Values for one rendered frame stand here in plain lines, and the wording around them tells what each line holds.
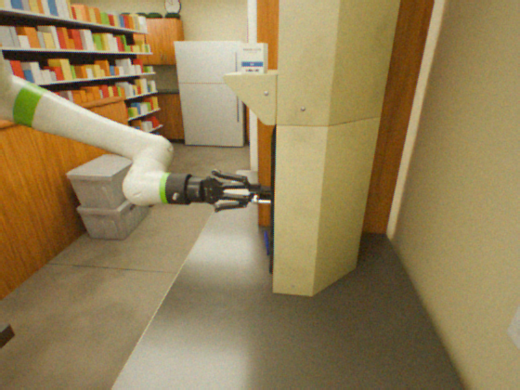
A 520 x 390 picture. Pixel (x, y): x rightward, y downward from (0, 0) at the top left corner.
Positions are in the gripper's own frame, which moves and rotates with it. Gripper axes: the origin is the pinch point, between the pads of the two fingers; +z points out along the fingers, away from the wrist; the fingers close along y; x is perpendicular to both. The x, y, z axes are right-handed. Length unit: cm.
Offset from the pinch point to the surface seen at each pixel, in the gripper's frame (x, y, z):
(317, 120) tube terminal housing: -10.9, 22.3, 13.1
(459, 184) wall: -5.2, 6.9, 47.7
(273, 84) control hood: -10.9, 29.4, 3.7
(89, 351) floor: 32, -120, -104
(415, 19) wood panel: 26, 44, 40
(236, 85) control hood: -10.9, 29.0, -4.0
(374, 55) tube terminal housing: -1.6, 34.6, 24.9
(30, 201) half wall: 110, -65, -190
